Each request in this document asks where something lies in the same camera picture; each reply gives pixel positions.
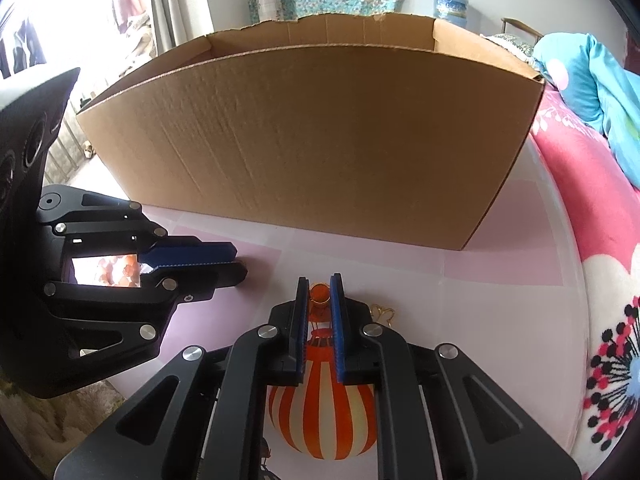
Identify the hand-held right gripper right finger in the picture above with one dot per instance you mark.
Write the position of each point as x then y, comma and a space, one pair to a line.
336, 330

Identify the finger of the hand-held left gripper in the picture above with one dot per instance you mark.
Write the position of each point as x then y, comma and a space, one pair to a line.
195, 255
200, 280

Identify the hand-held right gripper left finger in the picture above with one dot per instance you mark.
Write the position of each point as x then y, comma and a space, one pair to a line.
301, 330

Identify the brown cardboard box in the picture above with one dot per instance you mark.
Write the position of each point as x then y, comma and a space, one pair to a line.
325, 135

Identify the beige sandals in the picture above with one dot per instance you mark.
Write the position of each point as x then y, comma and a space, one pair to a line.
88, 151

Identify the gold butterfly outline charm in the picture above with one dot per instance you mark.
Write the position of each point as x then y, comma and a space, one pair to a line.
395, 316

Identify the hanging pink garment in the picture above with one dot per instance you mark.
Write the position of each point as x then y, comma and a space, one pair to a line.
122, 0

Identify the white green fluffy rug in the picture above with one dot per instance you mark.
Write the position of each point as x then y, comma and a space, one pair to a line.
45, 425

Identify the grey curtain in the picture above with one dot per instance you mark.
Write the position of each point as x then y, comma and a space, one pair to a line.
175, 0

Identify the white paper roll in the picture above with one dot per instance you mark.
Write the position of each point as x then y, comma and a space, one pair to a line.
266, 2

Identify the pink floral blanket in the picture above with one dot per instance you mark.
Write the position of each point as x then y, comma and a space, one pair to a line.
590, 210

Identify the grey patterned pillow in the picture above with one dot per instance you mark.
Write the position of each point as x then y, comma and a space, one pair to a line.
510, 45

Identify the blue water jug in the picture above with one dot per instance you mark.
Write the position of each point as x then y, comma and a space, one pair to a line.
451, 7

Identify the blue patterned quilt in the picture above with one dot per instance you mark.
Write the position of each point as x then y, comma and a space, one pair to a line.
610, 85

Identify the wooden bed frame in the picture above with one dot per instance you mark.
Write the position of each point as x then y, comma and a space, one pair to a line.
522, 24

